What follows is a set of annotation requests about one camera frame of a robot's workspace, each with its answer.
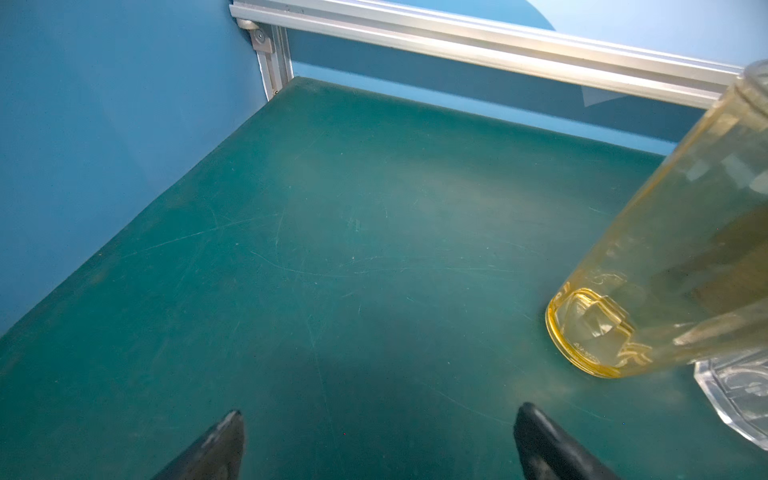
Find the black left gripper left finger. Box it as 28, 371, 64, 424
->
152, 410, 245, 480

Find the aluminium left corner post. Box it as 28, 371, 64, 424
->
236, 19, 294, 101

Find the clear faceted glass front left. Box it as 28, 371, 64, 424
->
694, 349, 767, 451

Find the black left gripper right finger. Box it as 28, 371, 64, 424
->
513, 402, 619, 480

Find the tall yellow plastic cup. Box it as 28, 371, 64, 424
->
545, 61, 767, 379

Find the aluminium back frame rail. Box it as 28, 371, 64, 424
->
230, 0, 742, 109

